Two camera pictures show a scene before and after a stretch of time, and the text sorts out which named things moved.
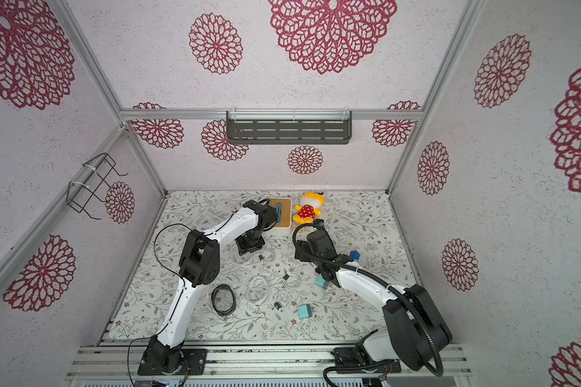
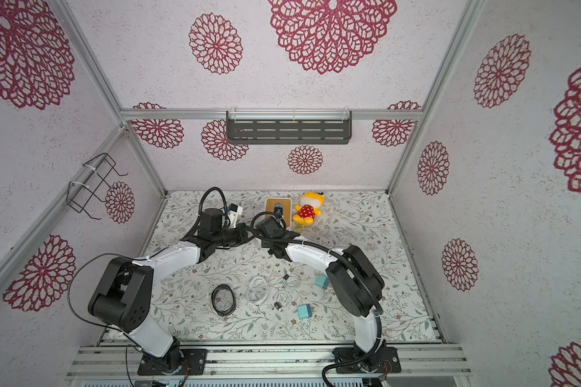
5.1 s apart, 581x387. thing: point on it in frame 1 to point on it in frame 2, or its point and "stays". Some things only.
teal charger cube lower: (304, 311) stays
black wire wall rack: (97, 169) stays
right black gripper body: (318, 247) to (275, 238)
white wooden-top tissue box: (283, 206) stays
